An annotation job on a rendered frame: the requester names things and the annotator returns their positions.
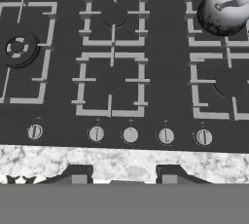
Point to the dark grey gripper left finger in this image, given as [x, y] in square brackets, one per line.
[78, 172]

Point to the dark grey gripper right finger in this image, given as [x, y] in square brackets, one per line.
[171, 173]

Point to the round silver hob knob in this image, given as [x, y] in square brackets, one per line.
[166, 136]
[130, 134]
[96, 133]
[35, 131]
[204, 137]

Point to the black gas hob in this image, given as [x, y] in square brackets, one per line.
[162, 72]

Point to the white and black kettle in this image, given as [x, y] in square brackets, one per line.
[227, 7]

